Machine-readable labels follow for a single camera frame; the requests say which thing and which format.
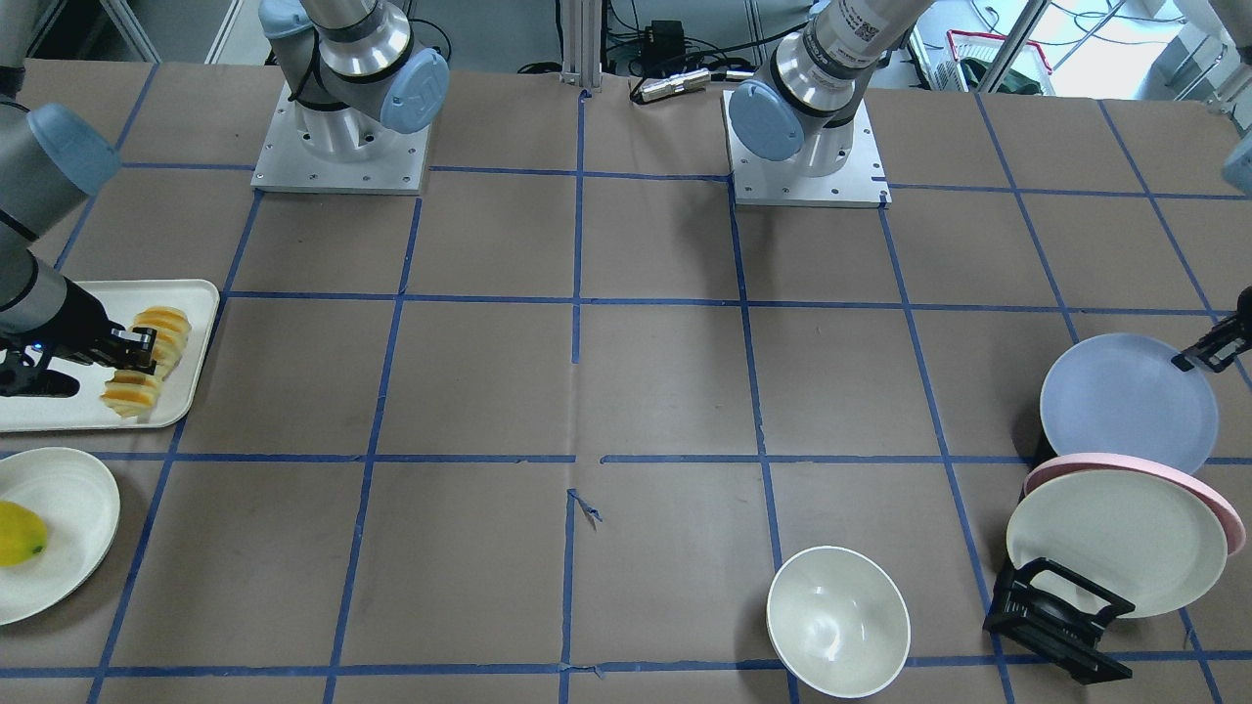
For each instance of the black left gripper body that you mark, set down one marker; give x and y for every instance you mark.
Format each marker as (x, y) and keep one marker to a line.
(1216, 347)

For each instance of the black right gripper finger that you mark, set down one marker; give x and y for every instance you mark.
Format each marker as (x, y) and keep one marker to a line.
(149, 368)
(140, 340)

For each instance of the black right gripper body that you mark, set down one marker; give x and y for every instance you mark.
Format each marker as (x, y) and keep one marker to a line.
(80, 330)

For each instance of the blue round plate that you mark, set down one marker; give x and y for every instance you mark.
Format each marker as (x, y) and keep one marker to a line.
(1122, 393)

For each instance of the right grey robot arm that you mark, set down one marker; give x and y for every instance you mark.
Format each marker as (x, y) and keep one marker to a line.
(51, 162)

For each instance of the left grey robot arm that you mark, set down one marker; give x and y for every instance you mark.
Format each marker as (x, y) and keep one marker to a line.
(361, 59)

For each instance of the cream round plate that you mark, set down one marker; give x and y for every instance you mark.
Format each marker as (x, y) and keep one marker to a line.
(78, 500)

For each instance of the pink round plate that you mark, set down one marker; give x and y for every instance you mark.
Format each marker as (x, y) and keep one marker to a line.
(1227, 515)

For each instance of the cream plate in rack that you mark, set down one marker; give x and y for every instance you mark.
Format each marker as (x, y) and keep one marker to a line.
(1138, 536)

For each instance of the white rectangular tray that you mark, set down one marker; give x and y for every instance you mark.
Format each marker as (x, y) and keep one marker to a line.
(197, 299)

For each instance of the yellow lemon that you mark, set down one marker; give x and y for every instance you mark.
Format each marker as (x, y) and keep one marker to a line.
(24, 534)

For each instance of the black dish rack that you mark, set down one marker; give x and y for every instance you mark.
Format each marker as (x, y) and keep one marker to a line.
(1051, 627)

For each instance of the cream bowl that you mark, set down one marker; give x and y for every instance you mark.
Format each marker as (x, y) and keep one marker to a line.
(838, 622)

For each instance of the silver cylindrical connector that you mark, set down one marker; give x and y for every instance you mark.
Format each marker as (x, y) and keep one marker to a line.
(654, 89)

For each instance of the black power adapter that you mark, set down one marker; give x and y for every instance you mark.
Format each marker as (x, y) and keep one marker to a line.
(664, 36)

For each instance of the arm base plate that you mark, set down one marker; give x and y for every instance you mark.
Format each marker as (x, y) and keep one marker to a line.
(341, 152)
(841, 167)

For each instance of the aluminium frame post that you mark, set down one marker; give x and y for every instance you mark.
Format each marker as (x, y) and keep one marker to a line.
(581, 35)

